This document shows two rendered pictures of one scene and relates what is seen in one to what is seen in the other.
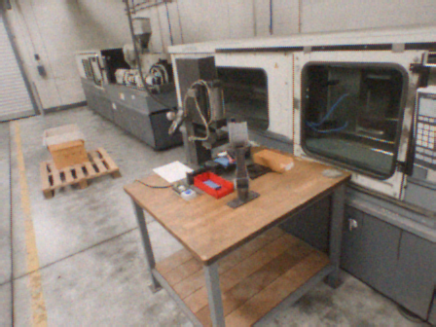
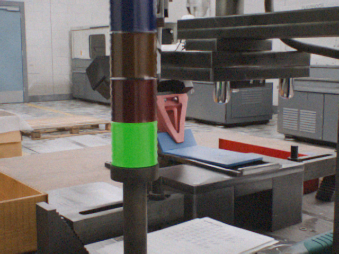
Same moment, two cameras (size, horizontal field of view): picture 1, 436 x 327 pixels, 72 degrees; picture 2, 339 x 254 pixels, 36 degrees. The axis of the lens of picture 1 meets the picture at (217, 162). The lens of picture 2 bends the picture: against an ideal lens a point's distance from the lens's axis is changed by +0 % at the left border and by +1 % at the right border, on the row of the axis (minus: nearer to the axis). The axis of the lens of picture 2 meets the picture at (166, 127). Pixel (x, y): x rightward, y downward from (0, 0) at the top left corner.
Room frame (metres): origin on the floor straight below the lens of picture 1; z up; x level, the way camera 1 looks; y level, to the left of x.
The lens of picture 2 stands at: (2.56, -0.15, 1.14)
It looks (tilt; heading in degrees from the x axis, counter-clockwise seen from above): 8 degrees down; 177
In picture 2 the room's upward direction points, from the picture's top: straight up
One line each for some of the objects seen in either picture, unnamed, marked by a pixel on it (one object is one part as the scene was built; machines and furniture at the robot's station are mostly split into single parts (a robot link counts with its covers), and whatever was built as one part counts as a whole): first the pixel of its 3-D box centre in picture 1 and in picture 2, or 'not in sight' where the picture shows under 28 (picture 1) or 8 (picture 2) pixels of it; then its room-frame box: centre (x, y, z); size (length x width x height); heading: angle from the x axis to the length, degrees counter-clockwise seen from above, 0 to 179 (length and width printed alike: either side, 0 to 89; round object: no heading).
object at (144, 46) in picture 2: not in sight; (133, 55); (2.15, -0.15, 1.14); 0.04 x 0.04 x 0.03
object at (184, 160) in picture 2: not in sight; (204, 172); (1.88, -0.06, 0.98); 0.13 x 0.01 x 0.03; 34
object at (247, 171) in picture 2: not in sight; (258, 175); (1.91, 0.01, 0.98); 0.07 x 0.01 x 0.03; 124
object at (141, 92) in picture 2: not in sight; (133, 99); (2.15, -0.15, 1.10); 0.04 x 0.04 x 0.03
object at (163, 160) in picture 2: not in sight; (173, 162); (1.82, -0.10, 0.98); 0.07 x 0.02 x 0.01; 34
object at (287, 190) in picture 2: (222, 165); (226, 200); (1.88, -0.03, 0.94); 0.20 x 0.10 x 0.07; 124
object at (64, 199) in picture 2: (253, 170); (80, 206); (1.80, -0.24, 0.91); 0.17 x 0.16 x 0.02; 124
